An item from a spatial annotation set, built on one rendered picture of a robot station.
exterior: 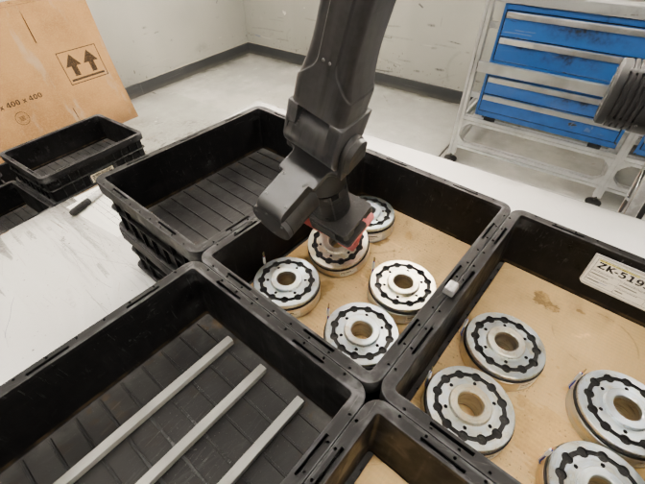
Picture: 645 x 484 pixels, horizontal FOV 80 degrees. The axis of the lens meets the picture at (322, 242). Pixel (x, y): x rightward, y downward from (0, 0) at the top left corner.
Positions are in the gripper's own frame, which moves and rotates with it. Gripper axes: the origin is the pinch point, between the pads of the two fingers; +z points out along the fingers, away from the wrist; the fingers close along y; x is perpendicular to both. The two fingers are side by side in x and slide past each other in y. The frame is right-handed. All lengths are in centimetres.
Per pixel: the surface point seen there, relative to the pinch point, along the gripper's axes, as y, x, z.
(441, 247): 13.1, 12.0, 9.1
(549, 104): 0, 164, 101
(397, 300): 13.8, -3.7, 0.4
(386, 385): 20.2, -16.2, -11.7
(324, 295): 3.6, -8.8, 2.5
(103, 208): -63, -20, 17
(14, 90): -260, 3, 71
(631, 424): 43.3, -2.3, -1.8
